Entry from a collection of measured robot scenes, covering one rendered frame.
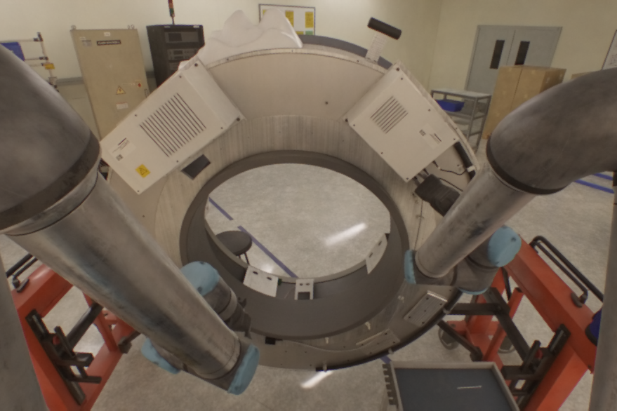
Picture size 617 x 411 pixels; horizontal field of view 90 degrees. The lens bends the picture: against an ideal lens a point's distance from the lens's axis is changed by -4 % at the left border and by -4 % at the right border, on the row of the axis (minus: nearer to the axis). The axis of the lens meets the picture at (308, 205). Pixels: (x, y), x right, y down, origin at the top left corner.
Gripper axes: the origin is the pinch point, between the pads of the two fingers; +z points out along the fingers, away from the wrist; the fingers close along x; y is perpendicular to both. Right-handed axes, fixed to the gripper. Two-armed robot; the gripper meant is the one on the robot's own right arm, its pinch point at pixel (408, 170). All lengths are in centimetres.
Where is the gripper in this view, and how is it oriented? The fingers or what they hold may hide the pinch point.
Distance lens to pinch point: 104.2
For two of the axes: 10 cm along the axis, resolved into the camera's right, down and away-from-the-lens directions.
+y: 6.2, 4.2, 6.6
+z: -4.0, -5.6, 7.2
